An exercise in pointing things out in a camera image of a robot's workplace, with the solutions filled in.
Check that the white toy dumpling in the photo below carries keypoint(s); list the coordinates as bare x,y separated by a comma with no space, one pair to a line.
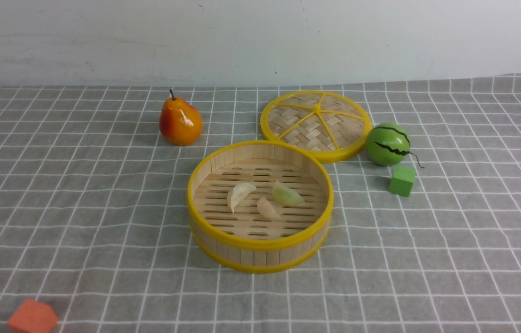
238,193

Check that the green wooden cube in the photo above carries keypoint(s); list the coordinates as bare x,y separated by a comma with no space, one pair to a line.
402,180

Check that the orange wooden block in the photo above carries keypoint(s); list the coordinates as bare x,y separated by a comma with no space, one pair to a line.
33,317

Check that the yellow bamboo steamer tray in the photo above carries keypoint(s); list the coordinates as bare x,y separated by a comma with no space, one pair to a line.
245,240

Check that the orange toy pear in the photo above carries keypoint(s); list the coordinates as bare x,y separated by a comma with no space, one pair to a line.
179,123

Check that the grey checked tablecloth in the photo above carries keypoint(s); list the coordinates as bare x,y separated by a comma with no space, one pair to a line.
93,219

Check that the small green toy watermelon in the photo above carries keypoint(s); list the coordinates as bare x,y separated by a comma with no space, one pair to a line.
388,144

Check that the yellow woven steamer lid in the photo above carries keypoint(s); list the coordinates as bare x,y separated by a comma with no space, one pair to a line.
326,125

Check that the green toy dumpling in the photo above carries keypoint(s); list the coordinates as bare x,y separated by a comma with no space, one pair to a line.
286,196

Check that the pink toy dumpling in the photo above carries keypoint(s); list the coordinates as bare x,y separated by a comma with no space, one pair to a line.
267,210

